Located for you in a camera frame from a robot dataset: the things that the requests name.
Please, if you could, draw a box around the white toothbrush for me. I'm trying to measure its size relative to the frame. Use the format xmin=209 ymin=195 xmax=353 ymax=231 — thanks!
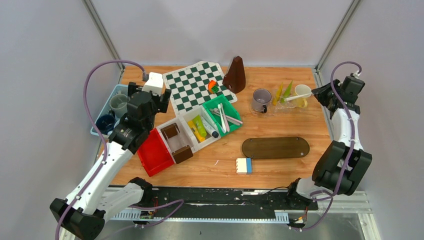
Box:
xmin=217 ymin=104 xmax=227 ymax=133
xmin=284 ymin=93 xmax=312 ymax=102

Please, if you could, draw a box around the cream mug yellow handle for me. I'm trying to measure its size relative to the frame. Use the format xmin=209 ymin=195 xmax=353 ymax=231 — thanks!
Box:
xmin=294 ymin=84 xmax=312 ymax=108

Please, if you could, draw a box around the yellow toothpaste tube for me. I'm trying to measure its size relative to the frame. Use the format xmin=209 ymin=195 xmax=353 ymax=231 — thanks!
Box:
xmin=187 ymin=120 xmax=205 ymax=143
xmin=272 ymin=83 xmax=284 ymax=106

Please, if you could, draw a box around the purple mug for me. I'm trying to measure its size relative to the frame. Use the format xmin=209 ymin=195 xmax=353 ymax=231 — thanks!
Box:
xmin=252 ymin=88 xmax=272 ymax=103

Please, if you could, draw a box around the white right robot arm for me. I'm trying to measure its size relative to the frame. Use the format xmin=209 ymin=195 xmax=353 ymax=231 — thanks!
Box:
xmin=285 ymin=73 xmax=372 ymax=209

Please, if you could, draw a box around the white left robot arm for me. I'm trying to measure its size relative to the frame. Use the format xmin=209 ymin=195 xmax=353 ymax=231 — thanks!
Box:
xmin=50 ymin=79 xmax=171 ymax=240

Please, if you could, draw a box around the white toothpaste tube black cap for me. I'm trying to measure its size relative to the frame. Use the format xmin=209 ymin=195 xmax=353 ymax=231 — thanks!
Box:
xmin=200 ymin=116 xmax=220 ymax=138

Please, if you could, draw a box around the grey toothbrush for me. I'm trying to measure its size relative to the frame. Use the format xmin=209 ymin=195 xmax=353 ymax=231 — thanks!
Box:
xmin=209 ymin=108 xmax=243 ymax=126

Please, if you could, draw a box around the dark wooden oval tray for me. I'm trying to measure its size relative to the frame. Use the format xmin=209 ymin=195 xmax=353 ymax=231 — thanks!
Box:
xmin=241 ymin=136 xmax=310 ymax=160

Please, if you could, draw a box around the grey mug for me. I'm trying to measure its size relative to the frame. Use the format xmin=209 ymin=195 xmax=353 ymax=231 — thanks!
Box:
xmin=109 ymin=94 xmax=128 ymax=119

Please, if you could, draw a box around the brown wooden block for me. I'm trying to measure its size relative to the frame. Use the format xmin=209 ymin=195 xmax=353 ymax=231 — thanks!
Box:
xmin=160 ymin=123 xmax=180 ymax=140
xmin=172 ymin=145 xmax=194 ymax=164

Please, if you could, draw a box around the dark blue mug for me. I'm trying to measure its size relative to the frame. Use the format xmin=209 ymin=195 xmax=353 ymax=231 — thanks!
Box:
xmin=95 ymin=114 xmax=116 ymax=135

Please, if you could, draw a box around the red plastic bin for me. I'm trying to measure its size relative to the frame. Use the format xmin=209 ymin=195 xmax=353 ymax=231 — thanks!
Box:
xmin=137 ymin=128 xmax=175 ymax=177

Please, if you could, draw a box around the green white chessboard mat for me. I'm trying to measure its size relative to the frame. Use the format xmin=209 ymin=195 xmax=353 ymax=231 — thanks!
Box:
xmin=162 ymin=61 xmax=238 ymax=117

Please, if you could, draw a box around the white plastic bin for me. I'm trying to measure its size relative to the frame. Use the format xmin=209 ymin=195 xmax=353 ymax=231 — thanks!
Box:
xmin=156 ymin=117 xmax=197 ymax=162

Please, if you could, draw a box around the orange toy block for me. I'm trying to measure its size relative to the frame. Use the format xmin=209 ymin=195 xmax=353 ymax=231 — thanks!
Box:
xmin=207 ymin=80 xmax=218 ymax=94

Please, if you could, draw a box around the green toy block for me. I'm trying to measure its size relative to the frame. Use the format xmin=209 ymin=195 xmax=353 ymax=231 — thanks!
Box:
xmin=209 ymin=85 xmax=220 ymax=94

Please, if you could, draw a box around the green plastic bin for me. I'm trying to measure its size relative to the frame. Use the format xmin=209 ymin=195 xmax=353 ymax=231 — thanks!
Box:
xmin=201 ymin=95 xmax=243 ymax=137

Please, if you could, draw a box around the brown wooden metronome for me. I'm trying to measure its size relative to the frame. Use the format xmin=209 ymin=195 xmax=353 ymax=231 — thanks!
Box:
xmin=222 ymin=55 xmax=246 ymax=94

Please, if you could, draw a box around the white blue toy brick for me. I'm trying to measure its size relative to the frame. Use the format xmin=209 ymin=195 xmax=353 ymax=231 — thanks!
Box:
xmin=235 ymin=158 xmax=253 ymax=175

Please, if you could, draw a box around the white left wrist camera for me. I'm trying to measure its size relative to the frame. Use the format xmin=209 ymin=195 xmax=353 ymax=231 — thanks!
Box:
xmin=141 ymin=72 xmax=164 ymax=96

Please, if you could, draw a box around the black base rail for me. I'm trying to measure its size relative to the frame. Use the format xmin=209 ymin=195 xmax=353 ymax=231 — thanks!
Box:
xmin=137 ymin=187 xmax=318 ymax=219

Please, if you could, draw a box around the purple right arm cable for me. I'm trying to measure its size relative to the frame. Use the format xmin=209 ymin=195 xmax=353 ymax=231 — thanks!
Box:
xmin=286 ymin=60 xmax=363 ymax=232

